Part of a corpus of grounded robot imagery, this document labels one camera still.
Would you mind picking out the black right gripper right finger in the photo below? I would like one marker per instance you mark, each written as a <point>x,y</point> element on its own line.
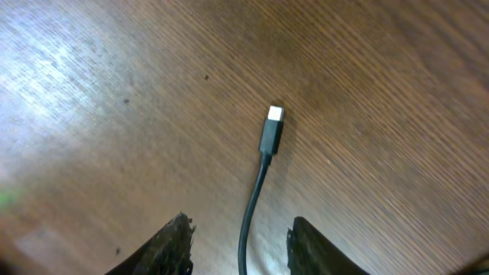
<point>311,253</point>

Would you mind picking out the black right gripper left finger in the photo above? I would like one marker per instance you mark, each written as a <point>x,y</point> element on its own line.
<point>168,252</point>

